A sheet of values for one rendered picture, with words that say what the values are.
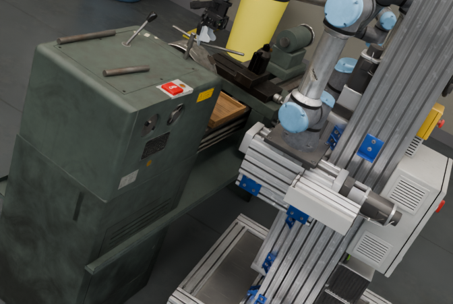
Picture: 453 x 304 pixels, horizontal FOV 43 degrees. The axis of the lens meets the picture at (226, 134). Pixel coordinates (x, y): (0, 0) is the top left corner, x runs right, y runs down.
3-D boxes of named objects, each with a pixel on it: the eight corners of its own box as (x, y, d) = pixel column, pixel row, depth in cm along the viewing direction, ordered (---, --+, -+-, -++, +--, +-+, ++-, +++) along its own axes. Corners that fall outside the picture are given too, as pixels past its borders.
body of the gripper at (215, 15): (214, 33, 218) (224, 3, 213) (197, 23, 221) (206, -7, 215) (224, 30, 225) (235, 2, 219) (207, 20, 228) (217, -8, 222)
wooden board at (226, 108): (212, 129, 274) (215, 121, 273) (156, 91, 286) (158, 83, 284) (243, 113, 299) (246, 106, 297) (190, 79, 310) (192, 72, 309)
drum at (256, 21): (269, 59, 615) (297, -5, 579) (253, 71, 575) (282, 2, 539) (232, 40, 625) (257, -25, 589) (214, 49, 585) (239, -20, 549)
